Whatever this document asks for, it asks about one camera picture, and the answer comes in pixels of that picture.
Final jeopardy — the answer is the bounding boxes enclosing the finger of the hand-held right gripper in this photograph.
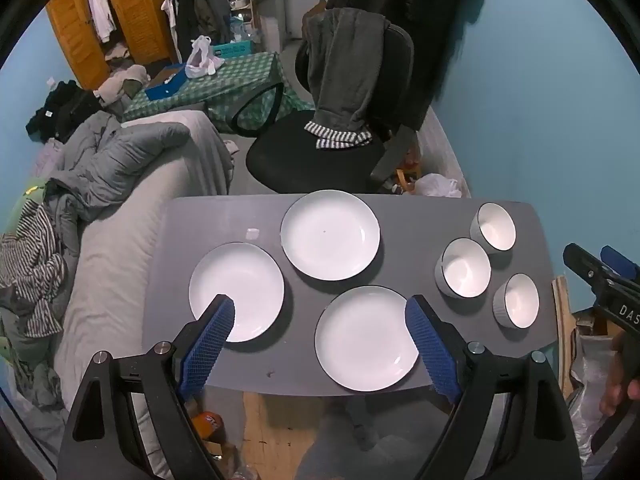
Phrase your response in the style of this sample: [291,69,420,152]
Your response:
[563,242,621,294]
[601,245,640,281]

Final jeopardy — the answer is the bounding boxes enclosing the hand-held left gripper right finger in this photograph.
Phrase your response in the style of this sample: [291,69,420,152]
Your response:
[404,294,584,480]

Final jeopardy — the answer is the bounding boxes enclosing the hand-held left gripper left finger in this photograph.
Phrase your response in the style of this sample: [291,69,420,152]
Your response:
[56,293,236,480]

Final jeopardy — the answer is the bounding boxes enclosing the white plate with dark rim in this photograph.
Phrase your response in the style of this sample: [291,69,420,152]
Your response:
[188,242,285,343]
[314,286,420,392]
[280,189,381,281]

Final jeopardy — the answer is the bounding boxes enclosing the white bowl with dark rim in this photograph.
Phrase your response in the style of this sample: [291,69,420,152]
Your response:
[470,202,517,253]
[493,273,540,329]
[434,237,492,299]

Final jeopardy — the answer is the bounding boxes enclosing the person's right hand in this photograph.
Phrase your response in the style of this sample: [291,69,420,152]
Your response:
[600,331,640,417]

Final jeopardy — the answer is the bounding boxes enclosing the wooden board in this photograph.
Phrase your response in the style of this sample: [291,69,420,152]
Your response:
[551,276,576,396]

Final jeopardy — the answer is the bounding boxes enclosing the orange snack packet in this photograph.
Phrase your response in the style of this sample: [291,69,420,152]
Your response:
[192,410,226,443]

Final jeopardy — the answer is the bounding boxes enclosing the clear plastic sack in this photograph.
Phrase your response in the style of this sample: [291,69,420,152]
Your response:
[570,330,626,466]

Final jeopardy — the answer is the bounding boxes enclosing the bed with grey sheet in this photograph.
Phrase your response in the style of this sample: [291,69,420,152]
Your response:
[52,110,236,463]

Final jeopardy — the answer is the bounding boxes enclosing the crumpled white plastic bag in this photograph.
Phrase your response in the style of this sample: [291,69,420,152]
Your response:
[415,173,463,198]

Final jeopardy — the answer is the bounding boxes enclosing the orange bag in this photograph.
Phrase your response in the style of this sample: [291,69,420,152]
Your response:
[395,145,423,196]

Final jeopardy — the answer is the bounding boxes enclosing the striped cloth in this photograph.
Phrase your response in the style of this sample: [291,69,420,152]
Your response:
[0,200,68,338]

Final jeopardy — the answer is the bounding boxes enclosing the black office chair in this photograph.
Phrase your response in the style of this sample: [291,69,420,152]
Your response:
[226,7,418,195]

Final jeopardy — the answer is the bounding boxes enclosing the green pillow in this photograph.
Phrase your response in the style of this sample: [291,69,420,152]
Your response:
[0,177,51,236]

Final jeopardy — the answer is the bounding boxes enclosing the blue flat box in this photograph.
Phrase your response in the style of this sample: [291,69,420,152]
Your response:
[145,64,190,102]

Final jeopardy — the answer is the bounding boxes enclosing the beige clothes pile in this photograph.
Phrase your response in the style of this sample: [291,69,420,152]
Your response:
[94,64,151,108]

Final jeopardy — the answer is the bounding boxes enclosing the black clothes pile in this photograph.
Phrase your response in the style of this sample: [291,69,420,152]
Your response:
[26,80,103,143]

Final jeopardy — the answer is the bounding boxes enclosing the grey pants with striped cuffs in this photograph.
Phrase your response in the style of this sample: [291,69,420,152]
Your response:
[303,8,391,151]

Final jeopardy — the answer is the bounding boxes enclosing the blue plastic basket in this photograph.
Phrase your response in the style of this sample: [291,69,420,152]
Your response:
[212,42,253,59]

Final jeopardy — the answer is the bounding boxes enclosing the black hanging coat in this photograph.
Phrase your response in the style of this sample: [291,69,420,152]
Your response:
[327,0,481,131]

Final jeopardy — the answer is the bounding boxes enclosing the dark hanging jackets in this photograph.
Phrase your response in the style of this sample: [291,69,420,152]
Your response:
[161,0,232,61]

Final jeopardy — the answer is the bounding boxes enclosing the orange wooden wardrobe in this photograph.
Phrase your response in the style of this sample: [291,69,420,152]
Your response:
[46,0,176,91]

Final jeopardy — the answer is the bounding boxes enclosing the white hanging shirt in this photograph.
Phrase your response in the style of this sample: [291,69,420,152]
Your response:
[87,0,118,43]

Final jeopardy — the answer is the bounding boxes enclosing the white plastic bag with handles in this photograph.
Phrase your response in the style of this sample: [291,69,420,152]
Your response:
[185,35,226,79]

